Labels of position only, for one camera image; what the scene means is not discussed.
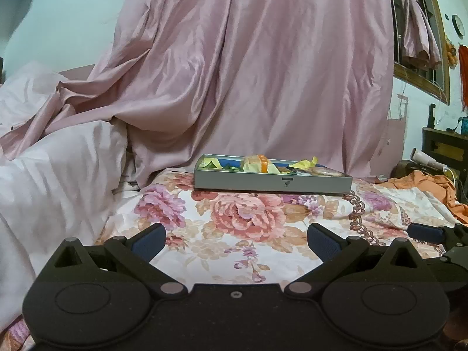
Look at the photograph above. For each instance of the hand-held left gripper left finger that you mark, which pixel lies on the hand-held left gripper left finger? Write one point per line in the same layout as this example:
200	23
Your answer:
148	243

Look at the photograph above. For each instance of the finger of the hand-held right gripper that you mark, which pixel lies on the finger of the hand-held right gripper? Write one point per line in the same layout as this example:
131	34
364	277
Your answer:
424	232

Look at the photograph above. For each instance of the orange hanging cloth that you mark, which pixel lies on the orange hanging cloth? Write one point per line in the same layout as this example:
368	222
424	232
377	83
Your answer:
464	76

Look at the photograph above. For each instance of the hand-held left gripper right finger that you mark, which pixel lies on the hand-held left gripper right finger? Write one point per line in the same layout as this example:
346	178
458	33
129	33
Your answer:
321	242

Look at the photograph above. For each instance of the wooden window frame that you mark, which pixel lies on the wooden window frame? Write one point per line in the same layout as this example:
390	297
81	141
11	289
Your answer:
444	62

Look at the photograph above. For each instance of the floral blanket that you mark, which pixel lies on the floral blanket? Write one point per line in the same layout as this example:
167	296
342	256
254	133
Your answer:
237	219

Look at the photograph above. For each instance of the yellow-green small packet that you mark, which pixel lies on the yellow-green small packet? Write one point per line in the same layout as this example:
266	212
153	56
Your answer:
208	162

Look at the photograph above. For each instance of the brown bag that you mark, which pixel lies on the brown bag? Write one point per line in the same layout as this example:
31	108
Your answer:
402	170

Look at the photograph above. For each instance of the black upright stand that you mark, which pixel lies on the black upright stand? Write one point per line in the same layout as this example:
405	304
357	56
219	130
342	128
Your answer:
431	116

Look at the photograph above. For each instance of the pink satin curtain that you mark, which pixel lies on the pink satin curtain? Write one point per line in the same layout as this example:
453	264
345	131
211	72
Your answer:
237	62

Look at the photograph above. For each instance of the pale pink bedding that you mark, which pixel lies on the pale pink bedding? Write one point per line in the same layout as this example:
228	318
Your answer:
55	172

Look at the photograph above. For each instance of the teal object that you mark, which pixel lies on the teal object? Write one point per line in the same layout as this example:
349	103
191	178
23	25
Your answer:
464	125

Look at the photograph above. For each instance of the yellow packet with orange stripe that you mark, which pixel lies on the yellow packet with orange stripe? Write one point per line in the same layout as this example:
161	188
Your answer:
252	164

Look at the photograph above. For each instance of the pink hanging bag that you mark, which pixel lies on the pink hanging bag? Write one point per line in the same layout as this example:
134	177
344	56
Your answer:
396	131

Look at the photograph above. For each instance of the grey shallow box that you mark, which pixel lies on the grey shallow box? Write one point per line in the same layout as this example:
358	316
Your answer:
237	182

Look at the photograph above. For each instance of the dark wooden furniture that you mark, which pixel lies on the dark wooden furniture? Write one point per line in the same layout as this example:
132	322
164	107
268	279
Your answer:
446	150

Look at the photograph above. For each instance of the yellow crinkled packet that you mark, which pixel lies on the yellow crinkled packet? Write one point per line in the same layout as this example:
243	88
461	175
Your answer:
305	162

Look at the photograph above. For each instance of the white handheld device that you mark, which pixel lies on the white handheld device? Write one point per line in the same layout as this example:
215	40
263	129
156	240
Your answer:
426	158

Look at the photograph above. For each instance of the yellow-orange hanging ornament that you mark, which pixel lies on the yellow-orange hanging ornament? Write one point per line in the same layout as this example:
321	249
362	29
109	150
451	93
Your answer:
451	53

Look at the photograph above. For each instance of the small pink window curtain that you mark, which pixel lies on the small pink window curtain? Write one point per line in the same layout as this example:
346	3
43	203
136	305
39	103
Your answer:
416	25

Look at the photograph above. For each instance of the round wall clock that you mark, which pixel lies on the round wall clock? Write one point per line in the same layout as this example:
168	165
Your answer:
458	25

